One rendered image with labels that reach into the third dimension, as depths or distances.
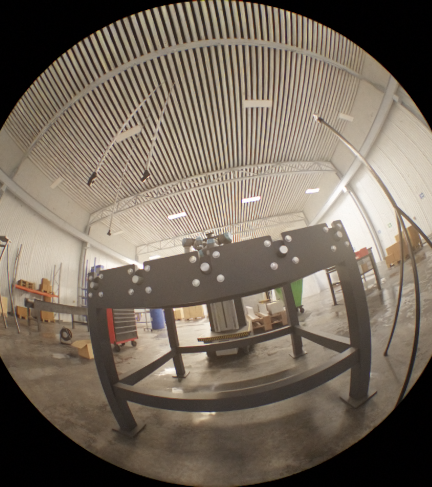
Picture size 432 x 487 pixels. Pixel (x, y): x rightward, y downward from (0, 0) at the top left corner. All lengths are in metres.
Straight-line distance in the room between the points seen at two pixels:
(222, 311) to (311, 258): 1.81
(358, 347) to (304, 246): 0.54
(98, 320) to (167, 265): 0.46
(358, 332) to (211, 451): 0.81
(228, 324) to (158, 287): 1.76
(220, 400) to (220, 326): 1.74
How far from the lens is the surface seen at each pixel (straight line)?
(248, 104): 6.48
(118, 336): 3.05
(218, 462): 0.85
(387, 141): 11.00
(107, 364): 0.88
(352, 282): 0.72
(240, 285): 0.55
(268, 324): 3.15
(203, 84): 7.84
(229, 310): 2.22
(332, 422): 0.93
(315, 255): 0.66
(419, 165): 10.23
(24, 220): 11.02
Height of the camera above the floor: 0.72
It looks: 23 degrees up
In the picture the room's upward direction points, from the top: 11 degrees counter-clockwise
